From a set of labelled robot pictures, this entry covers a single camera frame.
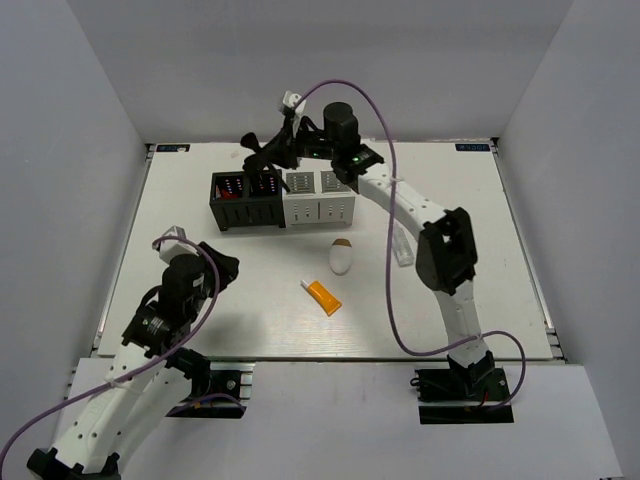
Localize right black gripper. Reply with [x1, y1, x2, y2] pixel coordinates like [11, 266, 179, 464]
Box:
[256, 118, 338, 171]

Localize orange cream tube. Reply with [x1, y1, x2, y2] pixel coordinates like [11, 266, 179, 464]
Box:
[300, 280, 342, 316]

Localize white oval makeup sponge case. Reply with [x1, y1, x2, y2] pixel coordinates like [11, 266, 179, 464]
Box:
[329, 238, 353, 276]

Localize black flat-head makeup brush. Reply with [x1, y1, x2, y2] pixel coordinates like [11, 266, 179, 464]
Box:
[240, 132, 290, 193]

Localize red lip gloss tube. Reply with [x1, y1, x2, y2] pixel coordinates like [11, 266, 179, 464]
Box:
[215, 187, 242, 200]

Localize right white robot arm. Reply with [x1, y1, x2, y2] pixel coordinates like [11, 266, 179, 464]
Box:
[240, 102, 495, 399]

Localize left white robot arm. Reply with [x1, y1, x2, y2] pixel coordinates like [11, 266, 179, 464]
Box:
[27, 234, 240, 479]

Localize black organizer box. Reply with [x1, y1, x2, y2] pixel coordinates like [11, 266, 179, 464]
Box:
[209, 171, 286, 232]

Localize white organizer box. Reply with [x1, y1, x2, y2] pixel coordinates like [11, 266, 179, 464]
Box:
[283, 170, 356, 227]

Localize clear plastic bottle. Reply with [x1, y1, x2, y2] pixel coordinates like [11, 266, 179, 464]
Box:
[392, 223, 415, 268]

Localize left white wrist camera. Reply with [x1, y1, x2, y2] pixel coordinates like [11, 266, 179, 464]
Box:
[152, 225, 195, 264]

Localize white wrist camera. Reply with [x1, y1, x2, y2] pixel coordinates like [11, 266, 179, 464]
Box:
[278, 90, 306, 135]
[152, 225, 195, 264]

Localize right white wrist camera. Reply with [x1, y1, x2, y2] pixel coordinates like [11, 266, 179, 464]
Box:
[278, 90, 306, 135]

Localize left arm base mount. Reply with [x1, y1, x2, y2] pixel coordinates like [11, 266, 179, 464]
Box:
[166, 348, 253, 419]

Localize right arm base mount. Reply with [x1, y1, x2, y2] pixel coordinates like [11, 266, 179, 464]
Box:
[409, 368, 514, 425]

